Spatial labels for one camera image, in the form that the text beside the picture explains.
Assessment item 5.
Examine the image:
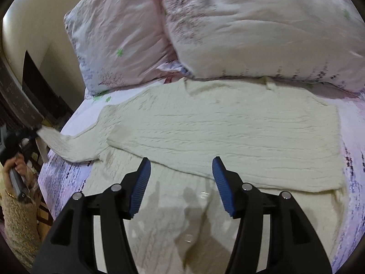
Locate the cream knit sweater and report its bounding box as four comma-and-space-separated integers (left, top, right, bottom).
36, 77, 347, 274

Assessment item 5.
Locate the beige fuzzy left sleeve forearm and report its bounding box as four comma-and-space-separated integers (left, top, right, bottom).
1, 179, 42, 272

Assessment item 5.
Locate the person left hand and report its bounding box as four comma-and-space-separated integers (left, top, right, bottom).
3, 153, 28, 195

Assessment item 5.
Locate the white wooden headboard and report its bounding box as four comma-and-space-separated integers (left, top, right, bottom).
2, 0, 85, 110

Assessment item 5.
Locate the pink floral pillow left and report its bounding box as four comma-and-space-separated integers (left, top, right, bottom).
64, 0, 177, 95

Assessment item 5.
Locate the pink floral pillow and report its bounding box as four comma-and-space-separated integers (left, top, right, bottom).
64, 0, 177, 95
162, 0, 364, 93

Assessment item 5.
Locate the pink floral pillow right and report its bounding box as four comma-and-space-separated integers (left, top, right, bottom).
162, 0, 364, 93

